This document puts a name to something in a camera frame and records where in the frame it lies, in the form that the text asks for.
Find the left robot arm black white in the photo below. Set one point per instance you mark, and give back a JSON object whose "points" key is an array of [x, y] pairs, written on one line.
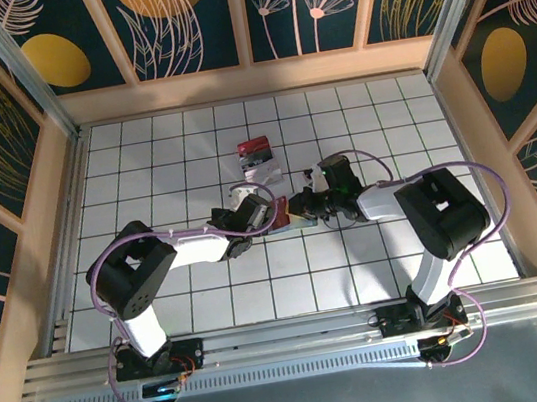
{"points": [[194, 247]]}

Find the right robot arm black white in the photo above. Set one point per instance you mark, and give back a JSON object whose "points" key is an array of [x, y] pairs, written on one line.
{"points": [[380, 202]]}

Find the plain black card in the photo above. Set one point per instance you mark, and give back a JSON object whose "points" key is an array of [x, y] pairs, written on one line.
{"points": [[256, 156]]}

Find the red card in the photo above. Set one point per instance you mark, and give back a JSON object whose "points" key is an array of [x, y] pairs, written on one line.
{"points": [[252, 145]]}

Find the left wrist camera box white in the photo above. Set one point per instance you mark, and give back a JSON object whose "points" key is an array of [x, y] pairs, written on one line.
{"points": [[242, 194]]}

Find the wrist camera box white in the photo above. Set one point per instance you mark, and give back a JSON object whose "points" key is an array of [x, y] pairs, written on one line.
{"points": [[242, 194], [316, 179]]}

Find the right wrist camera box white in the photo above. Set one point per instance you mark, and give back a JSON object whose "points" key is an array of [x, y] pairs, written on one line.
{"points": [[316, 179]]}

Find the aluminium mounting rail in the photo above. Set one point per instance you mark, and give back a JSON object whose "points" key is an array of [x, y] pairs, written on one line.
{"points": [[289, 339]]}

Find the aluminium side rail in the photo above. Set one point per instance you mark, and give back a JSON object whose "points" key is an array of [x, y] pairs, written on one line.
{"points": [[458, 132], [76, 189]]}

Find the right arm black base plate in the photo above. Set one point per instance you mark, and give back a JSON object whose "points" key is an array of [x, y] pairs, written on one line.
{"points": [[392, 321]]}

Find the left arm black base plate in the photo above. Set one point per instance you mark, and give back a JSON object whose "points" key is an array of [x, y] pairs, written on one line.
{"points": [[190, 354]]}

